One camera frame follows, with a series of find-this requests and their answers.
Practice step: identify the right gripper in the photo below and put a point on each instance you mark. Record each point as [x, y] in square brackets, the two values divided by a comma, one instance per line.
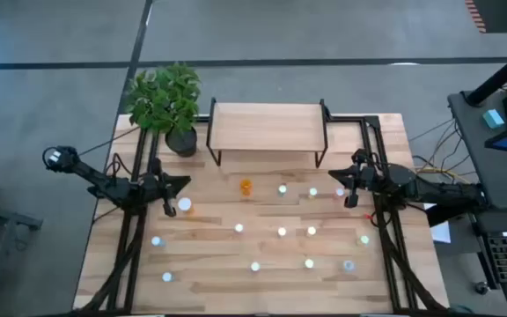
[365, 178]

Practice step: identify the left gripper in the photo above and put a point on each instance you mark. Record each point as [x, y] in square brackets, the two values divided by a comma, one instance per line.
[154, 189]

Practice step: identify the amber bottle with orange tablets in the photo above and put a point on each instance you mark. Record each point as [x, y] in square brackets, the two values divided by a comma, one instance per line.
[340, 192]

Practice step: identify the yellow white-capped pill bottle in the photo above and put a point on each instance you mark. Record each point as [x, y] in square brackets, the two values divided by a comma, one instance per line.
[313, 192]
[282, 231]

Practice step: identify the blue white-capped pill bottle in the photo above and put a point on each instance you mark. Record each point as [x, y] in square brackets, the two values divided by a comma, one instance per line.
[156, 241]
[167, 277]

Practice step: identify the green white-capped pill bottle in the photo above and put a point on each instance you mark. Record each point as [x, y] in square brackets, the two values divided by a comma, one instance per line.
[282, 189]

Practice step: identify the salmon white-capped pill bottle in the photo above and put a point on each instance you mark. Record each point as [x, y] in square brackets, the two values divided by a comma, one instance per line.
[311, 230]
[255, 266]

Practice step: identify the yellow-green white-capped pill bottle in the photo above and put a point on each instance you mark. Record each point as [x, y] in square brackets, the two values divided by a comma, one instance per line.
[363, 240]

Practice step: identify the large orange pill bottle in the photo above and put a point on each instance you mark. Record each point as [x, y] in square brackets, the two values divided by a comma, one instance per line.
[246, 187]

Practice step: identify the clear wide pill bottle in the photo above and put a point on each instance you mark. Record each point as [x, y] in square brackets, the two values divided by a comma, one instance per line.
[348, 265]

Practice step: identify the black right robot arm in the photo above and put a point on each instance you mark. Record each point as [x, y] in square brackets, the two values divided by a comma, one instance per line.
[438, 191]

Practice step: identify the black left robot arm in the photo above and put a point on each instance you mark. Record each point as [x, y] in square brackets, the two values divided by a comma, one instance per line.
[104, 182]

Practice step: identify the thin black diagonal rod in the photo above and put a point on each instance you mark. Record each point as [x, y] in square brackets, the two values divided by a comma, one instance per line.
[110, 141]

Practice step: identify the green plant in black pot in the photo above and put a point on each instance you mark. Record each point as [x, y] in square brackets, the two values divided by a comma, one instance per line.
[165, 97]

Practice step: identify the pale green white-capped bottle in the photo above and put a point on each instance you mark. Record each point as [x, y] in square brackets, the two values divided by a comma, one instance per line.
[309, 263]

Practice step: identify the white paper sheet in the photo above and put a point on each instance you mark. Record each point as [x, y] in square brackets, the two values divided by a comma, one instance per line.
[442, 232]

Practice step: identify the black desk leg beam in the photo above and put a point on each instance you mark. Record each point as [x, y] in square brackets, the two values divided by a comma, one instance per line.
[451, 214]

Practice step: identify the small teal box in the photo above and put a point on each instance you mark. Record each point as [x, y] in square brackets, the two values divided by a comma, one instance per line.
[494, 119]

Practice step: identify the small black caster wheel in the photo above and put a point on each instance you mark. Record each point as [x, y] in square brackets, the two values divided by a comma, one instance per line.
[481, 287]

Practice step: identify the thick black diagonal pole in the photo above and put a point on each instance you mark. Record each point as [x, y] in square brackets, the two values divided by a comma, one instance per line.
[500, 75]

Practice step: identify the black mat with striped edge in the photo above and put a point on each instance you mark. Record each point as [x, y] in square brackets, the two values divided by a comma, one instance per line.
[500, 15]

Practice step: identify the wooden shelf black metal frame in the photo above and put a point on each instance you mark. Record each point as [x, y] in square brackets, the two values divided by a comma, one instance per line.
[266, 127]

